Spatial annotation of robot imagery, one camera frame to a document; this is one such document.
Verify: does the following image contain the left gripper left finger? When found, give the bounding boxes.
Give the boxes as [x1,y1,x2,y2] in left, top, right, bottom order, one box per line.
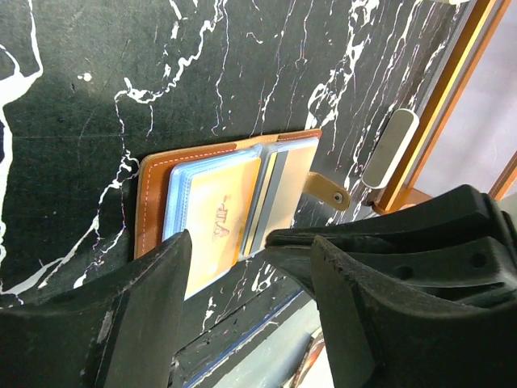
[1,231,192,387]

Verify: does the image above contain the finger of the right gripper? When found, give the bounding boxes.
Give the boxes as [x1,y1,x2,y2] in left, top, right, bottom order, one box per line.
[263,185,516,299]

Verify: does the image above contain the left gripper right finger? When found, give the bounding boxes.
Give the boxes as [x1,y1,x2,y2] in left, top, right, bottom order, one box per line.
[310,237,516,387]

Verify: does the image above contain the gold credit card black stripe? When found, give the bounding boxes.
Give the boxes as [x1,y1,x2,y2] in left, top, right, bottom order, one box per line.
[185,157,261,298]

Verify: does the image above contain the brown leather card holder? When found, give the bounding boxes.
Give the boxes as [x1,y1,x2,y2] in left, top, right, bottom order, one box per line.
[134,129,350,297]

